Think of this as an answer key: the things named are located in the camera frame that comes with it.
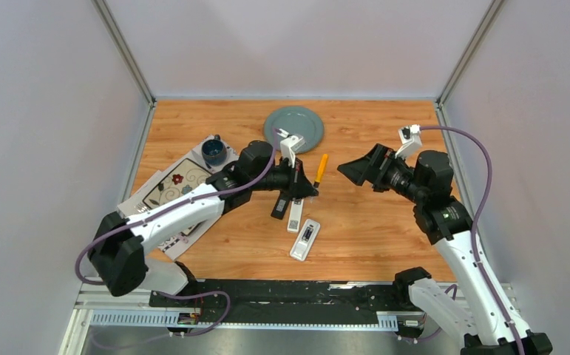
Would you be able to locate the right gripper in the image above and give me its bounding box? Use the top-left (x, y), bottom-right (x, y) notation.
top-left (336, 143), bottom-right (425, 205)

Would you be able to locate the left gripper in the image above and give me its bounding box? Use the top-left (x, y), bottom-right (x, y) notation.
top-left (251, 157), bottom-right (319, 202)

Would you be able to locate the yellow handled screwdriver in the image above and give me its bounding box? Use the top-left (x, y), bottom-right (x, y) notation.
top-left (313, 154), bottom-right (329, 189)

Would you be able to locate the white remote with batteries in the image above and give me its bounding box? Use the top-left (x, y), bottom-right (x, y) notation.
top-left (289, 219), bottom-right (321, 262)

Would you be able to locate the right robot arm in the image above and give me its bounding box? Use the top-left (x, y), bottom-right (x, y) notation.
top-left (338, 144), bottom-right (554, 354)

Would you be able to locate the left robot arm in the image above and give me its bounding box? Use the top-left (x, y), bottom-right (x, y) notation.
top-left (81, 135), bottom-right (319, 307)

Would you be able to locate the white remote with QR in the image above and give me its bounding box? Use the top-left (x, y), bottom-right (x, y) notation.
top-left (287, 199), bottom-right (304, 233)

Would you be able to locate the black remote control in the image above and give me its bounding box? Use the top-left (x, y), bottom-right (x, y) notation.
top-left (271, 192), bottom-right (291, 220)

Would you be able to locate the grey-green round plate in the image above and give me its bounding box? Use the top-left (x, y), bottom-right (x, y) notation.
top-left (263, 106), bottom-right (325, 153)

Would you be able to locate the dark blue cup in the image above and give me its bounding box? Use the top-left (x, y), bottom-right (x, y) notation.
top-left (200, 135), bottom-right (227, 166)

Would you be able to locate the floral square plate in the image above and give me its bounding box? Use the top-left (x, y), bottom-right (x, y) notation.
top-left (142, 158), bottom-right (211, 209)

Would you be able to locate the patterned paper placemat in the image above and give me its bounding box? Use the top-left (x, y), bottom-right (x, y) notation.
top-left (117, 135), bottom-right (246, 261)

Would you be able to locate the metal fork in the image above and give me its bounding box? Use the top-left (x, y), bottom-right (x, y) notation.
top-left (135, 203), bottom-right (149, 214)

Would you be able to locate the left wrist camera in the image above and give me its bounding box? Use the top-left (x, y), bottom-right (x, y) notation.
top-left (279, 133), bottom-right (305, 168)

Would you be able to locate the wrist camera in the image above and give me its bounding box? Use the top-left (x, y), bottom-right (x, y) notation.
top-left (396, 124), bottom-right (422, 160)
top-left (279, 133), bottom-right (305, 168)

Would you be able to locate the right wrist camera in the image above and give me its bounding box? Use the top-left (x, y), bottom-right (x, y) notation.
top-left (396, 124), bottom-right (422, 160)

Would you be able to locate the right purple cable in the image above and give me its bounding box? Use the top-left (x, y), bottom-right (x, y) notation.
top-left (420, 125), bottom-right (527, 355)

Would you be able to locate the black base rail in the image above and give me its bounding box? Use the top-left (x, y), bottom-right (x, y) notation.
top-left (149, 279), bottom-right (425, 327)

